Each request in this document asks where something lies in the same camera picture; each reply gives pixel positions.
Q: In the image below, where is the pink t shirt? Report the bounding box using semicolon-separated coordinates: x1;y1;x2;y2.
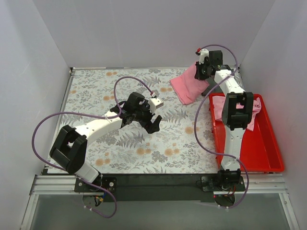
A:
212;96;261;131
170;62;209;105

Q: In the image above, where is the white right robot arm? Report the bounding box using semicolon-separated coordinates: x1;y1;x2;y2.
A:
195;48;253;192

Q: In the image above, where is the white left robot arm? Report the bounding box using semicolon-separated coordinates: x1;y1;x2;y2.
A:
49;92;164;192

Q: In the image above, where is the floral patterned table mat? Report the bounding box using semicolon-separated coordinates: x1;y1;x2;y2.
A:
61;68;218;174

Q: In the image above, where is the red plastic bin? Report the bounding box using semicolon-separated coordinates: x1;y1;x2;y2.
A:
209;93;284;173

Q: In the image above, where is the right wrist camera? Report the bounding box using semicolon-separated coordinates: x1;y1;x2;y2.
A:
195;48;209;65

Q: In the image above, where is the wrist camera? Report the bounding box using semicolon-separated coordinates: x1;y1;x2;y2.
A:
195;48;209;65
148;97;164;114

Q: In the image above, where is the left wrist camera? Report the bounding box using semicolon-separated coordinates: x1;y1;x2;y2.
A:
148;97;164;114

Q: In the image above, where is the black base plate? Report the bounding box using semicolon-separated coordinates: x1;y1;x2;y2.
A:
74;173;246;203

